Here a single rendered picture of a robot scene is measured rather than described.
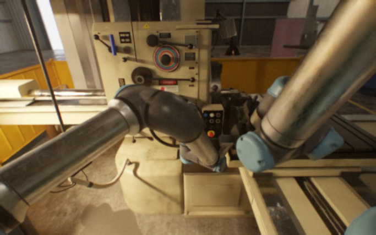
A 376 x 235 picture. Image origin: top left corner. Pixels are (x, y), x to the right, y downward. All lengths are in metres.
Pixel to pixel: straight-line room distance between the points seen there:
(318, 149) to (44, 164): 0.52
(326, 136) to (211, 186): 1.62
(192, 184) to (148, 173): 0.45
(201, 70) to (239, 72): 2.65
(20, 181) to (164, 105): 0.30
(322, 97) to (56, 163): 0.45
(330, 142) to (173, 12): 1.71
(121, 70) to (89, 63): 0.87
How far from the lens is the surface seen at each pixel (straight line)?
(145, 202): 2.20
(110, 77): 1.44
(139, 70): 1.34
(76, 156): 0.45
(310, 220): 1.64
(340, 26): 0.27
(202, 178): 1.91
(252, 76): 4.05
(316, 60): 0.28
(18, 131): 3.90
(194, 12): 1.95
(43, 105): 2.20
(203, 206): 2.22
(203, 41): 1.30
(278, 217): 1.52
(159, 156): 2.03
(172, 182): 1.94
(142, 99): 0.50
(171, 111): 0.46
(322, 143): 0.45
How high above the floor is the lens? 1.90
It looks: 27 degrees down
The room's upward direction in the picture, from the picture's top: 1 degrees counter-clockwise
